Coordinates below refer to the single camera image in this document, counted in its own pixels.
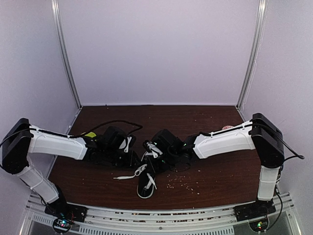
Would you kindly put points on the aluminium frame post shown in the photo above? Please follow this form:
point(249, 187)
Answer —
point(256, 42)
point(64, 53)

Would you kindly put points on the white shoelace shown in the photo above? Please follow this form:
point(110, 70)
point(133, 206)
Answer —
point(136, 173)

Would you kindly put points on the green plastic bowl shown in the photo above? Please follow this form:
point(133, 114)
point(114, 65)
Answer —
point(90, 135)

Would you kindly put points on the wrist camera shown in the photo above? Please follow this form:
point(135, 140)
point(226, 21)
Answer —
point(127, 143)
point(152, 149)

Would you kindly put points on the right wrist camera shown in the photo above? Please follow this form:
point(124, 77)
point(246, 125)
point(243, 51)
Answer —
point(152, 149)

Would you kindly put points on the right aluminium frame post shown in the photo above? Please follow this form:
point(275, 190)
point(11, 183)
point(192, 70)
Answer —
point(256, 42)

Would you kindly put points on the aluminium front rail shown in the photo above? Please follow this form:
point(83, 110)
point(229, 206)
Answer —
point(203, 221)

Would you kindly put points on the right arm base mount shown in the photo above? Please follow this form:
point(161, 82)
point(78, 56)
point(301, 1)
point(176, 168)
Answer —
point(256, 214)

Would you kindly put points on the left aluminium frame post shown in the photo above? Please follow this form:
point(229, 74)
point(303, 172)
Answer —
point(64, 53)

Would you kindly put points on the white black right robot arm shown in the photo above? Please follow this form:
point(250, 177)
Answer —
point(258, 134)

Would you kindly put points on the pink patterned bowl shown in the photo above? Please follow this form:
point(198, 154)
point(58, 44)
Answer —
point(227, 127)

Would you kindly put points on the black white canvas sneaker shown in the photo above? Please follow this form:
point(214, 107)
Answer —
point(148, 170)

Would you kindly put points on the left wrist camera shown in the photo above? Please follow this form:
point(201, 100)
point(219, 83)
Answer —
point(127, 143)

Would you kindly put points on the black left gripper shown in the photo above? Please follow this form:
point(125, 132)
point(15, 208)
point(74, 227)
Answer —
point(131, 161)

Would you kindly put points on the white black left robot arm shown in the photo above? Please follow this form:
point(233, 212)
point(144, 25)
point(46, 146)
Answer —
point(24, 139)

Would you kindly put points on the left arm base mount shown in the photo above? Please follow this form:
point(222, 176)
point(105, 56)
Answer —
point(65, 221)

